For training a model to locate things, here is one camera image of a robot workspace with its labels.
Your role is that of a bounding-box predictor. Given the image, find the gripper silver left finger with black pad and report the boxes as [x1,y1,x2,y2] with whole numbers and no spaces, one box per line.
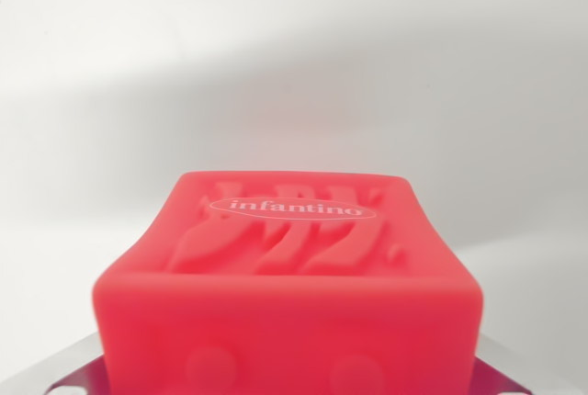
[27,333,112,395]

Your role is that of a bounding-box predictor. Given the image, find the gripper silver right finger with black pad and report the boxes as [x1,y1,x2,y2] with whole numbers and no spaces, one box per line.
[473,348,581,395]

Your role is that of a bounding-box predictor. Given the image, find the red infantino toy cube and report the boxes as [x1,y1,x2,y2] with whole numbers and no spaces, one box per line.
[90,170,485,395]

